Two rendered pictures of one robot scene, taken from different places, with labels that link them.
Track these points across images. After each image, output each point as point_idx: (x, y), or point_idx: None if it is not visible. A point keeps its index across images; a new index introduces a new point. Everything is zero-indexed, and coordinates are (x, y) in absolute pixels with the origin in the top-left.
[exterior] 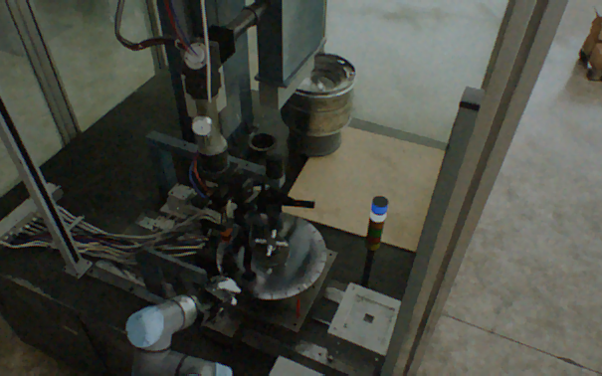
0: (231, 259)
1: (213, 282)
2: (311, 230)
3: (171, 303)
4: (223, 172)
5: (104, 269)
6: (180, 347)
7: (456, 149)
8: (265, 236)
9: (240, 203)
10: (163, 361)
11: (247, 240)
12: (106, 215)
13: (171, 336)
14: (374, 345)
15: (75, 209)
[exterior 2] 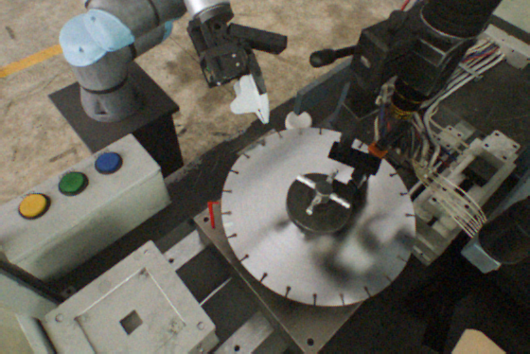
0: (324, 146)
1: (249, 61)
2: (346, 293)
3: None
4: (421, 24)
5: (392, 83)
6: (264, 125)
7: None
8: (356, 205)
9: (339, 48)
10: None
11: (333, 150)
12: (481, 100)
13: None
14: (80, 301)
15: (494, 76)
